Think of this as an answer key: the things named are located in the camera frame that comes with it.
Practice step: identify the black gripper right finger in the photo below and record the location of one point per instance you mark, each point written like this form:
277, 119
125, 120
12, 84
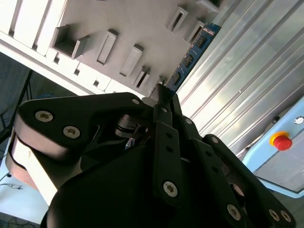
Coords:
206, 166

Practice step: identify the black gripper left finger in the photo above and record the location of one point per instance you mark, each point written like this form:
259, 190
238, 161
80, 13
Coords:
71, 111

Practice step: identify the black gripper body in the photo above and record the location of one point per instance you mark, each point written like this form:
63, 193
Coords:
107, 190

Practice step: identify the blue RAM stick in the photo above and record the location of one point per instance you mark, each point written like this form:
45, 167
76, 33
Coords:
190, 57

